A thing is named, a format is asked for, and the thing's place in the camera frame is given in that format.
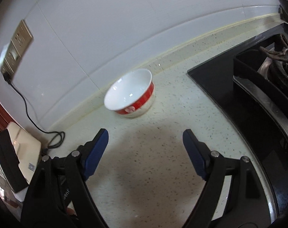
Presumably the red and white bowl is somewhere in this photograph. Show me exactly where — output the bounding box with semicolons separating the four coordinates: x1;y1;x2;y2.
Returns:
104;68;155;118

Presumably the person's left hand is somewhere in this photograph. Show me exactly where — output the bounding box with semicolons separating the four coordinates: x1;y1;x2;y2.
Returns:
66;207;75;215

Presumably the cream rice cooker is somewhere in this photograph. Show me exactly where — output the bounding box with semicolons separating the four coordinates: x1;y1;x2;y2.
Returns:
7;122;41;184

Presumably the black gas stove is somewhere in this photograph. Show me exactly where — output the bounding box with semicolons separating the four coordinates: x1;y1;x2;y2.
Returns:
187;23;288;227

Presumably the gripper display camera box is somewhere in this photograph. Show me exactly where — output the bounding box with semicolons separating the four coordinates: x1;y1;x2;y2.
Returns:
0;129;29;193

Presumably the black power cable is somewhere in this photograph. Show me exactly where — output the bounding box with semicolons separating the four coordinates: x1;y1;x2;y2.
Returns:
2;73;66;156

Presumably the wall socket panel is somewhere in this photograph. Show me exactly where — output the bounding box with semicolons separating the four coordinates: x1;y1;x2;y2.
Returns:
0;20;33;78

